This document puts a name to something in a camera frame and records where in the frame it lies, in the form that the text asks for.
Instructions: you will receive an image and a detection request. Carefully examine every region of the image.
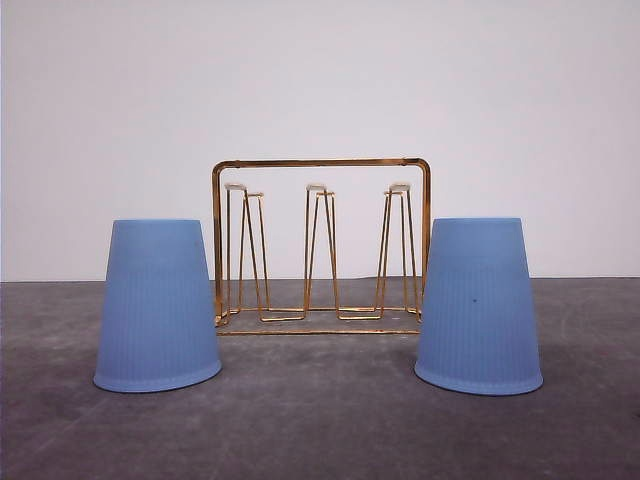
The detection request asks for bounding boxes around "gold wire cup rack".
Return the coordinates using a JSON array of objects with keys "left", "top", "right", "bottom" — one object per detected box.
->
[{"left": 212, "top": 157, "right": 432, "bottom": 335}]

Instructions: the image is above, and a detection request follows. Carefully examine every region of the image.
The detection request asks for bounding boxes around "blue ribbed cup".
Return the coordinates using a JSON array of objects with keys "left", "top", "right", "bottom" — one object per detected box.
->
[
  {"left": 414, "top": 217, "right": 544, "bottom": 395},
  {"left": 93, "top": 218, "right": 222, "bottom": 393}
]

